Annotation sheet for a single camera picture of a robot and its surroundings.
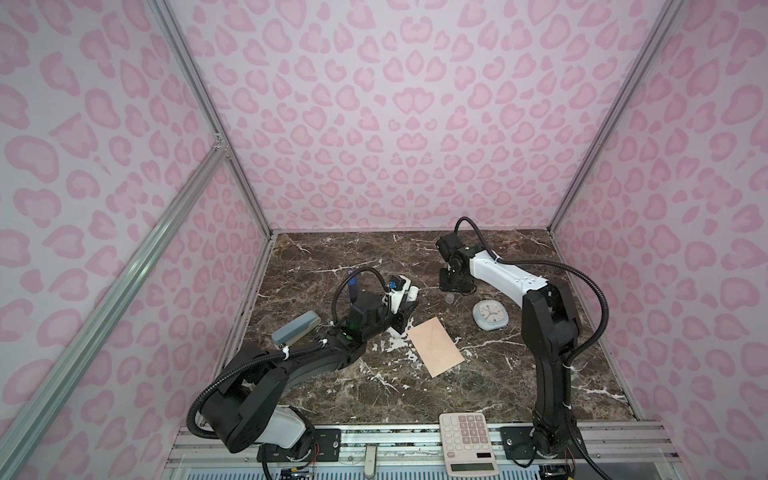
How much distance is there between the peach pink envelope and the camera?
0.88 meters

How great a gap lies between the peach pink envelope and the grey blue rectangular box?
31 centimetres

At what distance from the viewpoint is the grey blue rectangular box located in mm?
878
